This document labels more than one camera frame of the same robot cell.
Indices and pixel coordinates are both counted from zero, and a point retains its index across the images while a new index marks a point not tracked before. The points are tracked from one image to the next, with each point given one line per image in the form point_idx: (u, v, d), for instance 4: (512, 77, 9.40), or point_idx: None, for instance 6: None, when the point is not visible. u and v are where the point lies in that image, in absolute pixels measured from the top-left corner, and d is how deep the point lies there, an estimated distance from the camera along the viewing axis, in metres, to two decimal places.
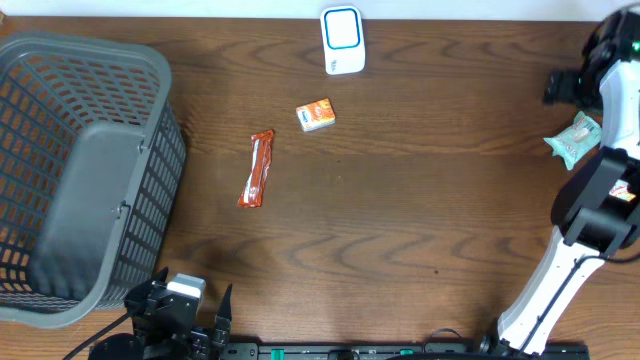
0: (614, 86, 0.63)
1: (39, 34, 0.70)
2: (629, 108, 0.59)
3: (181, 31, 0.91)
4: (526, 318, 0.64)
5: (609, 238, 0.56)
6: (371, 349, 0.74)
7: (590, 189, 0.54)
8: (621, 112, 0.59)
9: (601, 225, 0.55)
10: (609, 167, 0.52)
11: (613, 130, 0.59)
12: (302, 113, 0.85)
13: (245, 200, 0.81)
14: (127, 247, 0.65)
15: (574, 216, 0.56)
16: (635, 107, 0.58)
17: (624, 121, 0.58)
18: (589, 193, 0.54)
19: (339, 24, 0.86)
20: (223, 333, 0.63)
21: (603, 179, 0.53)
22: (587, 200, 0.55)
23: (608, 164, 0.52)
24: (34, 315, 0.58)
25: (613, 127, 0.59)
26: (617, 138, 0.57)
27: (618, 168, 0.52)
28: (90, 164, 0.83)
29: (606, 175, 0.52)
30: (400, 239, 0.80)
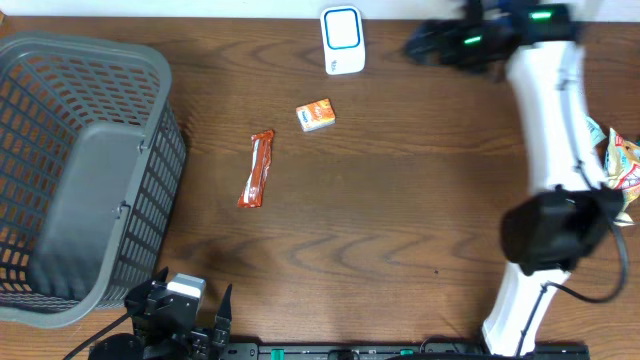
0: (529, 94, 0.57)
1: (39, 34, 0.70)
2: (551, 127, 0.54)
3: (181, 31, 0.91)
4: (511, 332, 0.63)
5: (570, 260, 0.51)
6: (371, 349, 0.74)
7: (540, 234, 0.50)
8: (547, 138, 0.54)
9: (559, 254, 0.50)
10: (557, 210, 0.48)
11: (541, 151, 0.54)
12: (302, 113, 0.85)
13: (245, 200, 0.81)
14: (127, 247, 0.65)
15: (527, 256, 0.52)
16: (556, 121, 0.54)
17: (550, 152, 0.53)
18: (544, 239, 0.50)
19: (339, 25, 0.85)
20: (223, 333, 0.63)
21: (554, 225, 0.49)
22: (542, 242, 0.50)
23: (553, 210, 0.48)
24: (34, 315, 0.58)
25: (539, 145, 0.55)
26: (549, 174, 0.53)
27: (562, 212, 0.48)
28: (90, 165, 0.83)
29: (556, 218, 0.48)
30: (400, 239, 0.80)
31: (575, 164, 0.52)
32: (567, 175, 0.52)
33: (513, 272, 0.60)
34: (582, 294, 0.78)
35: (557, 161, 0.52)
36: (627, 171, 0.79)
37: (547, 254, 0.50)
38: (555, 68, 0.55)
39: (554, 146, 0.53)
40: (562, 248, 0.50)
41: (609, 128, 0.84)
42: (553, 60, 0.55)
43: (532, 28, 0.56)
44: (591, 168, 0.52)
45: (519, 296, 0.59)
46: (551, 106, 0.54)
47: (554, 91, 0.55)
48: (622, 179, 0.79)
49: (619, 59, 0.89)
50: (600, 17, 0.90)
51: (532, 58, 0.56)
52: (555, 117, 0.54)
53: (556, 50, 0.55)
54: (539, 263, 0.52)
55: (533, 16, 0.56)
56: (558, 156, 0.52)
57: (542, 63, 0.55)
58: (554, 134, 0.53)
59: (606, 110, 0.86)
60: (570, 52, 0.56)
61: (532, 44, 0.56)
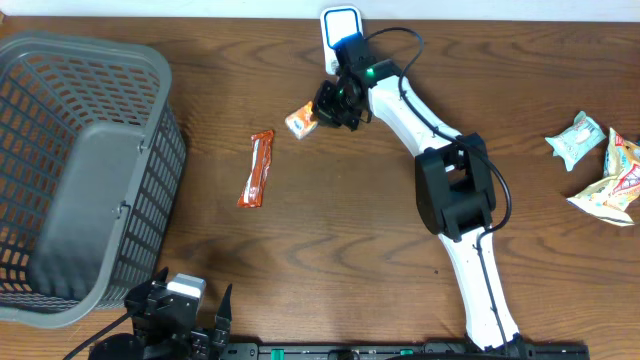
0: (386, 107, 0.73)
1: (38, 33, 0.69)
2: (404, 119, 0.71)
3: (181, 31, 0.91)
4: (486, 316, 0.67)
5: (479, 209, 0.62)
6: (371, 349, 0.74)
7: (435, 194, 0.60)
8: (405, 125, 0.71)
9: (467, 205, 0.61)
10: (433, 165, 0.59)
11: (412, 142, 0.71)
12: (292, 123, 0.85)
13: (245, 200, 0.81)
14: (127, 247, 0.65)
15: (442, 220, 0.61)
16: (407, 114, 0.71)
17: (411, 131, 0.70)
18: (439, 197, 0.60)
19: (338, 25, 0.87)
20: (223, 333, 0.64)
21: (439, 181, 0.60)
22: (441, 201, 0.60)
23: (429, 166, 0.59)
24: (34, 315, 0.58)
25: (411, 139, 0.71)
26: (418, 143, 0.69)
27: (441, 165, 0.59)
28: (89, 164, 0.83)
29: (436, 173, 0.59)
30: (400, 239, 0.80)
31: (432, 135, 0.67)
32: (431, 139, 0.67)
33: (452, 255, 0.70)
34: (582, 294, 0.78)
35: (424, 138, 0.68)
36: (627, 171, 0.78)
37: (454, 210, 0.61)
38: (392, 91, 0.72)
39: (416, 132, 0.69)
40: (462, 199, 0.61)
41: (609, 128, 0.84)
42: (388, 87, 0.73)
43: (369, 79, 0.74)
44: (447, 130, 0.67)
45: (467, 270, 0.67)
46: (403, 111, 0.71)
47: (398, 97, 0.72)
48: (622, 179, 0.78)
49: (619, 60, 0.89)
50: (600, 17, 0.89)
51: (375, 94, 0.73)
52: (408, 115, 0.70)
53: (391, 80, 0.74)
54: (455, 223, 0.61)
55: (368, 73, 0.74)
56: (422, 134, 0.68)
57: (384, 91, 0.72)
58: (411, 127, 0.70)
59: (606, 110, 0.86)
60: (401, 77, 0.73)
61: (372, 85, 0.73)
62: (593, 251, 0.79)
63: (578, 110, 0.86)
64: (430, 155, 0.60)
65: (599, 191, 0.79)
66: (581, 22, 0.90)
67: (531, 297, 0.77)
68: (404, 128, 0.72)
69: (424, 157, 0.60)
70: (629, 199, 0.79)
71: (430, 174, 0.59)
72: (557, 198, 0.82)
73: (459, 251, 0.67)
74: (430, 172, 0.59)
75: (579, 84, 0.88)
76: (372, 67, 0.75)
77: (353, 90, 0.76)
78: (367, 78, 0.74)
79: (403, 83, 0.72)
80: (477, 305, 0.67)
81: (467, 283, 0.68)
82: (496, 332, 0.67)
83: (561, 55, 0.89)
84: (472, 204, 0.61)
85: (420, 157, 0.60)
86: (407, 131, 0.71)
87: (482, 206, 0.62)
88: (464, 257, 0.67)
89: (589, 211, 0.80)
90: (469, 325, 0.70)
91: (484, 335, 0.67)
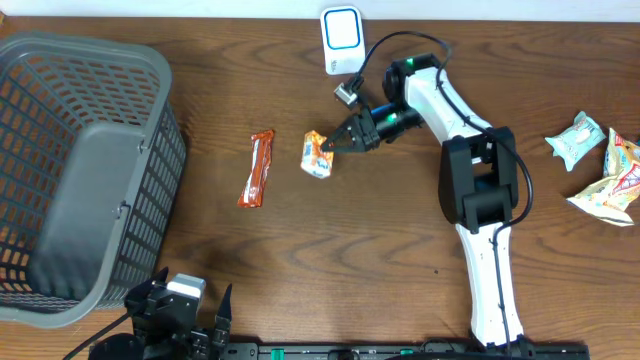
0: (416, 94, 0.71)
1: (38, 34, 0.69)
2: (436, 108, 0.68)
3: (181, 31, 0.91)
4: (491, 312, 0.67)
5: (501, 205, 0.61)
6: (371, 348, 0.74)
7: (459, 181, 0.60)
8: (435, 114, 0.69)
9: (490, 198, 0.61)
10: (460, 152, 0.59)
11: (440, 128, 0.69)
12: (314, 167, 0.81)
13: (245, 200, 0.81)
14: (127, 247, 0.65)
15: (463, 209, 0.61)
16: (440, 102, 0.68)
17: (442, 119, 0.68)
18: (461, 184, 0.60)
19: (339, 25, 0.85)
20: (223, 333, 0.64)
21: (463, 169, 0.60)
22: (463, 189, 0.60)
23: (456, 152, 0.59)
24: (34, 316, 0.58)
25: (439, 126, 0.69)
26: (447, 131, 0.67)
27: (467, 153, 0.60)
28: (90, 164, 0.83)
29: (462, 160, 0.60)
30: (400, 239, 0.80)
31: (463, 125, 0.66)
32: (462, 129, 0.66)
33: (465, 249, 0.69)
34: (582, 294, 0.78)
35: (454, 127, 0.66)
36: (627, 172, 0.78)
37: (476, 201, 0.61)
38: (429, 79, 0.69)
39: (446, 120, 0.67)
40: (484, 191, 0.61)
41: (609, 128, 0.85)
42: (425, 74, 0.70)
43: (409, 68, 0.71)
44: (478, 122, 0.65)
45: (479, 264, 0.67)
46: (437, 101, 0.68)
47: (433, 85, 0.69)
48: (622, 179, 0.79)
49: (618, 60, 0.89)
50: (600, 17, 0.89)
51: (410, 81, 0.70)
52: (440, 103, 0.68)
53: (430, 69, 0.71)
54: (476, 215, 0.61)
55: (409, 61, 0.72)
56: (452, 123, 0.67)
57: (420, 78, 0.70)
58: (443, 116, 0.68)
59: (606, 110, 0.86)
60: (440, 67, 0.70)
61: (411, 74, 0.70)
62: (593, 251, 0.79)
63: (578, 110, 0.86)
64: (459, 142, 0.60)
65: (599, 191, 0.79)
66: (581, 22, 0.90)
67: (531, 297, 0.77)
68: (433, 115, 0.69)
69: (453, 142, 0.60)
70: (629, 199, 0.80)
71: (456, 160, 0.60)
72: (557, 198, 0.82)
73: (473, 244, 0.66)
74: (456, 158, 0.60)
75: (579, 84, 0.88)
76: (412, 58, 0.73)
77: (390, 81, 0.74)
78: (407, 67, 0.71)
79: (440, 72, 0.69)
80: (485, 303, 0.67)
81: (477, 279, 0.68)
82: (501, 329, 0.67)
83: (561, 55, 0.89)
84: (495, 198, 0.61)
85: (449, 142, 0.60)
86: (437, 119, 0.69)
87: (505, 201, 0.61)
88: (478, 251, 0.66)
89: (589, 211, 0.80)
90: (473, 321, 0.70)
91: (488, 332, 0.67)
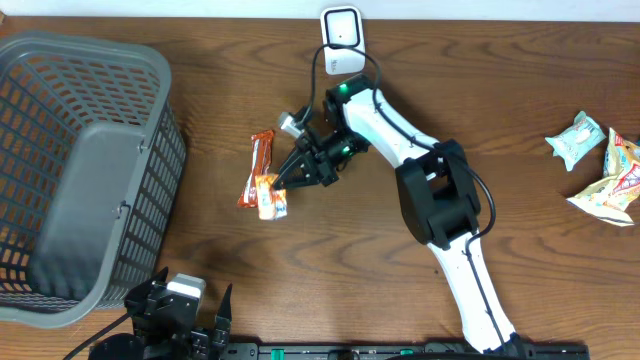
0: (359, 122, 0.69)
1: (39, 33, 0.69)
2: (381, 133, 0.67)
3: (181, 31, 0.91)
4: (482, 319, 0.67)
5: (465, 216, 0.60)
6: (371, 349, 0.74)
7: (418, 203, 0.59)
8: (382, 140, 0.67)
9: (452, 212, 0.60)
10: (413, 176, 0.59)
11: (390, 154, 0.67)
12: (274, 213, 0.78)
13: (245, 200, 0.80)
14: (127, 247, 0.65)
15: (429, 228, 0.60)
16: (384, 127, 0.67)
17: (389, 144, 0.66)
18: (421, 205, 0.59)
19: (339, 25, 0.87)
20: (223, 333, 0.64)
21: (419, 190, 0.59)
22: (425, 209, 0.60)
23: (409, 177, 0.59)
24: (34, 316, 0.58)
25: (389, 152, 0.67)
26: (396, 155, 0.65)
27: (419, 174, 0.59)
28: (90, 164, 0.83)
29: (418, 183, 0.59)
30: (401, 239, 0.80)
31: (410, 144, 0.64)
32: (410, 149, 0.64)
33: (440, 262, 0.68)
34: (582, 294, 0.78)
35: (402, 149, 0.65)
36: (627, 171, 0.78)
37: (441, 218, 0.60)
38: (366, 103, 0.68)
39: (394, 143, 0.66)
40: (446, 206, 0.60)
41: (609, 128, 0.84)
42: (360, 98, 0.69)
43: (344, 95, 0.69)
44: (424, 138, 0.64)
45: (457, 275, 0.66)
46: (379, 124, 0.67)
47: (372, 109, 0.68)
48: (622, 179, 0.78)
49: (619, 60, 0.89)
50: (600, 17, 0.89)
51: (348, 108, 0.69)
52: (384, 128, 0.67)
53: (366, 93, 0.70)
54: (443, 230, 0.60)
55: (342, 87, 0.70)
56: (399, 146, 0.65)
57: (358, 104, 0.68)
58: (389, 140, 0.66)
59: (606, 110, 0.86)
60: (375, 89, 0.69)
61: (348, 101, 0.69)
62: (592, 250, 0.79)
63: (578, 110, 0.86)
64: (410, 165, 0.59)
65: (599, 191, 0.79)
66: (581, 22, 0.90)
67: (531, 297, 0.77)
68: (381, 142, 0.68)
69: (404, 167, 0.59)
70: (629, 199, 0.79)
71: (411, 185, 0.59)
72: (557, 198, 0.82)
73: (447, 258, 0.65)
74: (411, 182, 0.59)
75: (579, 84, 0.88)
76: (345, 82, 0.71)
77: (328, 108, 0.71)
78: (341, 93, 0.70)
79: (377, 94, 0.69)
80: (472, 310, 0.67)
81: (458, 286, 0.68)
82: (493, 334, 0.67)
83: (561, 55, 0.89)
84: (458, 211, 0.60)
85: (401, 168, 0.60)
86: (384, 143, 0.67)
87: (468, 211, 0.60)
88: (453, 264, 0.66)
89: (589, 211, 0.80)
90: (465, 329, 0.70)
91: (481, 339, 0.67)
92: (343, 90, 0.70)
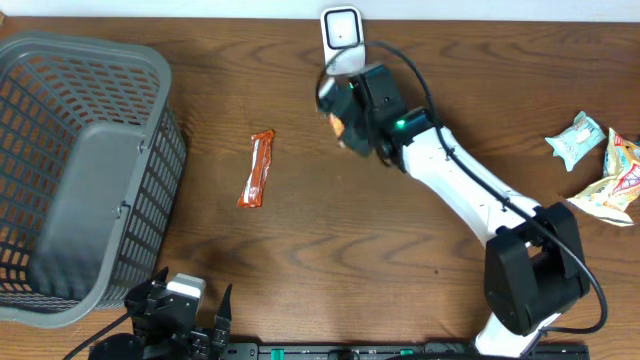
0: (428, 169, 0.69)
1: (39, 34, 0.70)
2: (459, 187, 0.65)
3: (181, 31, 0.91)
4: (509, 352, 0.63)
5: (564, 301, 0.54)
6: (371, 349, 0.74)
7: (516, 285, 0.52)
8: (459, 192, 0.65)
9: (553, 296, 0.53)
10: (512, 253, 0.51)
11: (472, 212, 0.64)
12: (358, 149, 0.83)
13: (245, 200, 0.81)
14: (127, 247, 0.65)
15: (523, 319, 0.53)
16: (461, 179, 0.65)
17: (470, 201, 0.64)
18: (521, 292, 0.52)
19: (338, 26, 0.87)
20: (223, 333, 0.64)
21: (521, 275, 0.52)
22: (523, 298, 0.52)
23: (509, 255, 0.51)
24: (34, 315, 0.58)
25: (469, 208, 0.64)
26: (485, 219, 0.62)
27: (521, 253, 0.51)
28: (91, 166, 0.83)
29: (517, 263, 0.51)
30: (401, 239, 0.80)
31: (502, 207, 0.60)
32: (500, 211, 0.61)
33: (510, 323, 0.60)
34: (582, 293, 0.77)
35: (491, 210, 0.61)
36: (627, 171, 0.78)
37: (540, 302, 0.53)
38: (436, 149, 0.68)
39: (478, 201, 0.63)
40: (546, 291, 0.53)
41: (609, 128, 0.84)
42: (428, 145, 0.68)
43: (401, 133, 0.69)
44: (518, 199, 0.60)
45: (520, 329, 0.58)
46: (455, 175, 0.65)
47: (445, 157, 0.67)
48: (622, 179, 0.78)
49: (619, 59, 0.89)
50: (599, 17, 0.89)
51: (411, 152, 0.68)
52: (463, 181, 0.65)
53: (431, 137, 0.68)
54: (537, 321, 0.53)
55: (399, 124, 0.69)
56: (487, 206, 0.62)
57: (426, 150, 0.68)
58: (473, 197, 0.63)
59: (605, 110, 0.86)
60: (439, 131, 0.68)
61: (409, 141, 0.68)
62: (593, 250, 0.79)
63: (578, 110, 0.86)
64: (509, 240, 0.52)
65: (599, 191, 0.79)
66: (581, 22, 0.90)
67: None
68: (459, 195, 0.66)
69: (501, 243, 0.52)
70: (629, 199, 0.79)
71: (510, 264, 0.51)
72: (557, 198, 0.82)
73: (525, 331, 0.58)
74: (510, 262, 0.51)
75: (578, 84, 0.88)
76: (403, 118, 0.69)
77: (384, 147, 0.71)
78: (397, 131, 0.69)
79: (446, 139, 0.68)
80: (506, 346, 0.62)
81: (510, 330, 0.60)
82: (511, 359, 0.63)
83: (561, 55, 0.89)
84: (559, 293, 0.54)
85: (499, 244, 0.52)
86: (464, 199, 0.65)
87: (568, 296, 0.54)
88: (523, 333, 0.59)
89: (589, 211, 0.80)
90: (479, 337, 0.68)
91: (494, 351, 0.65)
92: (397, 128, 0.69)
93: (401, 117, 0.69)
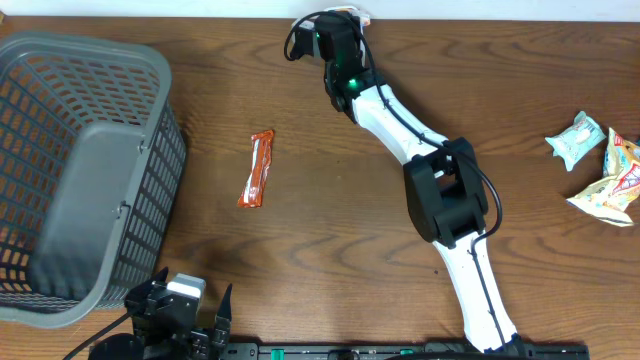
0: (367, 115, 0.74)
1: (39, 33, 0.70)
2: (390, 129, 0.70)
3: (181, 31, 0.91)
4: (481, 319, 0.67)
5: (472, 214, 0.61)
6: (371, 349, 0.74)
7: (425, 199, 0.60)
8: (389, 134, 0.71)
9: (459, 210, 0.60)
10: (420, 172, 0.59)
11: (399, 151, 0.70)
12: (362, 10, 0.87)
13: (245, 200, 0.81)
14: (127, 247, 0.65)
15: (435, 227, 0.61)
16: (392, 123, 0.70)
17: (398, 139, 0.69)
18: (430, 204, 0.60)
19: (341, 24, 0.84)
20: (223, 333, 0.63)
21: (428, 190, 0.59)
22: (432, 209, 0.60)
23: (416, 174, 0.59)
24: (34, 316, 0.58)
25: (397, 148, 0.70)
26: (406, 153, 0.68)
27: (428, 171, 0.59)
28: (89, 164, 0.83)
29: (425, 180, 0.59)
30: (401, 239, 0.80)
31: (419, 142, 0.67)
32: (418, 147, 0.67)
33: (445, 258, 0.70)
34: (583, 293, 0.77)
35: (411, 145, 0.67)
36: (627, 171, 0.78)
37: (447, 216, 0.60)
38: (373, 99, 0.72)
39: (403, 139, 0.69)
40: (454, 205, 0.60)
41: (609, 128, 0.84)
42: (369, 97, 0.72)
43: (351, 90, 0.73)
44: (433, 136, 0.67)
45: (462, 275, 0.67)
46: (388, 121, 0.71)
47: (380, 105, 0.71)
48: (622, 179, 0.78)
49: (619, 59, 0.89)
50: (600, 16, 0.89)
51: (358, 104, 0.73)
52: (393, 125, 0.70)
53: (372, 90, 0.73)
54: (449, 229, 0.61)
55: (351, 83, 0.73)
56: (408, 142, 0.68)
57: (367, 101, 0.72)
58: (399, 136, 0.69)
59: (606, 110, 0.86)
60: (381, 85, 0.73)
61: (356, 96, 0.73)
62: (592, 250, 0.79)
63: (578, 110, 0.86)
64: (417, 161, 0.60)
65: (599, 191, 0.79)
66: (581, 22, 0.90)
67: (531, 297, 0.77)
68: (390, 137, 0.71)
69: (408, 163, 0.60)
70: (629, 199, 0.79)
71: (418, 181, 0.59)
72: (557, 199, 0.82)
73: (452, 257, 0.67)
74: (418, 180, 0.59)
75: (579, 84, 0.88)
76: (356, 76, 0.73)
77: (338, 102, 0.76)
78: (349, 88, 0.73)
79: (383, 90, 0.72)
80: (475, 311, 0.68)
81: (463, 289, 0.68)
82: (495, 334, 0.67)
83: (561, 55, 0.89)
84: (464, 209, 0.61)
85: (408, 164, 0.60)
86: (394, 139, 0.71)
87: (475, 210, 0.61)
88: (455, 259, 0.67)
89: (589, 211, 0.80)
90: (468, 330, 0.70)
91: (483, 338, 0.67)
92: (349, 85, 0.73)
93: (354, 76, 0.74)
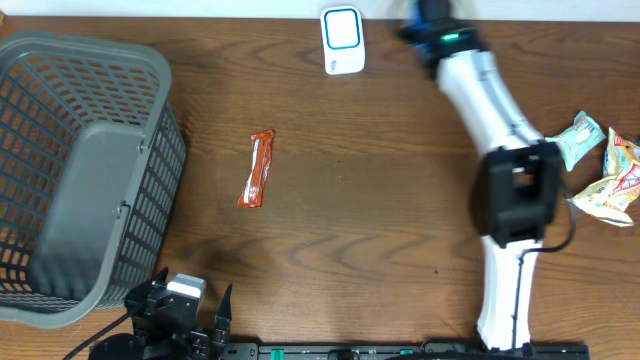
0: (456, 84, 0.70)
1: (39, 33, 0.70)
2: (477, 104, 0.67)
3: (181, 30, 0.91)
4: (500, 320, 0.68)
5: (535, 221, 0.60)
6: (371, 349, 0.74)
7: (498, 195, 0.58)
8: (475, 108, 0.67)
9: (525, 213, 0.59)
10: (501, 168, 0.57)
11: (483, 132, 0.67)
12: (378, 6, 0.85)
13: (245, 200, 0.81)
14: (127, 247, 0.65)
15: (497, 224, 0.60)
16: (482, 98, 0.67)
17: (485, 117, 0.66)
18: (500, 201, 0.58)
19: (339, 25, 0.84)
20: (223, 333, 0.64)
21: (503, 186, 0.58)
22: (501, 206, 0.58)
23: (497, 168, 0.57)
24: (33, 316, 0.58)
25: (481, 127, 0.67)
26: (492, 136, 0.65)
27: (508, 169, 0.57)
28: (91, 164, 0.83)
29: (504, 176, 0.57)
30: (400, 239, 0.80)
31: (511, 130, 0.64)
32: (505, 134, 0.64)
33: (489, 256, 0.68)
34: (583, 293, 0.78)
35: (499, 129, 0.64)
36: (627, 171, 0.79)
37: (511, 216, 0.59)
38: (471, 66, 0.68)
39: (492, 119, 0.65)
40: (523, 208, 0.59)
41: (609, 128, 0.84)
42: (466, 64, 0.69)
43: (445, 44, 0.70)
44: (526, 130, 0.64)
45: (502, 276, 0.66)
46: (479, 94, 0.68)
47: (475, 76, 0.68)
48: (622, 179, 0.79)
49: (619, 60, 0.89)
50: (600, 17, 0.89)
51: (452, 67, 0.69)
52: (483, 99, 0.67)
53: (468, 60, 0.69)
54: (509, 230, 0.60)
55: (446, 37, 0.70)
56: (497, 125, 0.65)
57: (463, 65, 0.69)
58: (488, 115, 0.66)
59: (606, 110, 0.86)
60: (483, 55, 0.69)
61: (451, 57, 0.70)
62: (592, 250, 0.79)
63: (578, 110, 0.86)
64: (502, 155, 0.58)
65: (599, 191, 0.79)
66: (581, 22, 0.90)
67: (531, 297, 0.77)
68: (476, 113, 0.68)
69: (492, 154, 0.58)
70: (629, 199, 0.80)
71: (497, 175, 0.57)
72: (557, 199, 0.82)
73: (499, 257, 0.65)
74: (497, 174, 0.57)
75: (579, 84, 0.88)
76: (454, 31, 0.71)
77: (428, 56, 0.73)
78: (444, 44, 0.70)
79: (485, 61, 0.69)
80: (497, 311, 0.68)
81: (495, 288, 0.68)
82: (508, 336, 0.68)
83: (561, 55, 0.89)
84: (530, 214, 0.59)
85: (493, 155, 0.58)
86: (479, 116, 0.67)
87: (541, 218, 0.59)
88: (501, 260, 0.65)
89: (589, 211, 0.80)
90: (482, 323, 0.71)
91: (497, 336, 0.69)
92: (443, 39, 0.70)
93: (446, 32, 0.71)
